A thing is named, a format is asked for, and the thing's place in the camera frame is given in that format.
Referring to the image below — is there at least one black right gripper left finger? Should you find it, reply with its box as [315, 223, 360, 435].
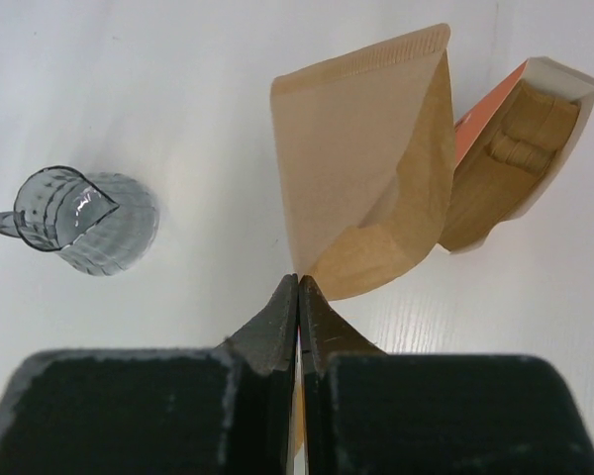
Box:
[221, 274, 298, 474]

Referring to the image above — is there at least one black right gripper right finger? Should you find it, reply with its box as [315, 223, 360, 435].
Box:
[299, 276, 384, 474]

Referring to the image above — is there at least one brown paper coffee filter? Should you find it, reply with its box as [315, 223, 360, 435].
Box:
[270, 23, 455, 301]

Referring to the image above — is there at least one grey glass carafe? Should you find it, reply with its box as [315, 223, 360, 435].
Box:
[0, 165, 159, 277]

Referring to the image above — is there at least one orange coffee filter box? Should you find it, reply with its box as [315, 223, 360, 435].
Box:
[439, 56, 594, 253]

